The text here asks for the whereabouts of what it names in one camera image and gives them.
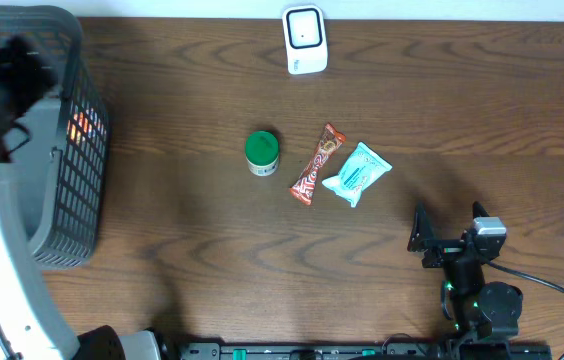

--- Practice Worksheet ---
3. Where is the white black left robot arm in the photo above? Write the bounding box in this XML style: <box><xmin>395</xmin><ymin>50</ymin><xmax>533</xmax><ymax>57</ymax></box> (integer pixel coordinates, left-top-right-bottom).
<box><xmin>0</xmin><ymin>6</ymin><xmax>178</xmax><ymax>359</ymax></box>

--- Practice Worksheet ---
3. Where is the green lid white jar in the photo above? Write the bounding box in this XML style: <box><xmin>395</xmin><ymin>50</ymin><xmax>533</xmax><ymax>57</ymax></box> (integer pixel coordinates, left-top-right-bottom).
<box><xmin>244</xmin><ymin>131</ymin><xmax>280</xmax><ymax>177</ymax></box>

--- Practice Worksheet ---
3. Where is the grey plastic basket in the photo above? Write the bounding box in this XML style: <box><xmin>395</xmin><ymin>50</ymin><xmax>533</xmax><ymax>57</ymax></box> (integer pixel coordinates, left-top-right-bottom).
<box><xmin>0</xmin><ymin>5</ymin><xmax>111</xmax><ymax>269</ymax></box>

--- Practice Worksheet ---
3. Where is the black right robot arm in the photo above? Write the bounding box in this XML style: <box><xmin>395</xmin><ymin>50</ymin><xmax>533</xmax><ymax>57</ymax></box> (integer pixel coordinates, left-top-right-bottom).
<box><xmin>407</xmin><ymin>202</ymin><xmax>523</xmax><ymax>359</ymax></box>

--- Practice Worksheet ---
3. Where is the red chocolate bar wrapper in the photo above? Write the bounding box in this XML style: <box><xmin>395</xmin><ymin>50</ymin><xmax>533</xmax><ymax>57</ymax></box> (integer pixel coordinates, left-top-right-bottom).
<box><xmin>289</xmin><ymin>123</ymin><xmax>346</xmax><ymax>206</ymax></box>

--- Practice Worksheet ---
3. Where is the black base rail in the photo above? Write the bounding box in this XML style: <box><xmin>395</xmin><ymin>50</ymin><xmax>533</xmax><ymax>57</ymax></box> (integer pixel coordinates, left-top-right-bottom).
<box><xmin>178</xmin><ymin>339</ymin><xmax>553</xmax><ymax>360</ymax></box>

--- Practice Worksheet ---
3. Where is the teal wet wipes packet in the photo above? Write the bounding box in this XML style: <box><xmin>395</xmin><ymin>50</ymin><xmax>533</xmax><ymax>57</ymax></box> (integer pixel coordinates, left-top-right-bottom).
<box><xmin>322</xmin><ymin>142</ymin><xmax>392</xmax><ymax>208</ymax></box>

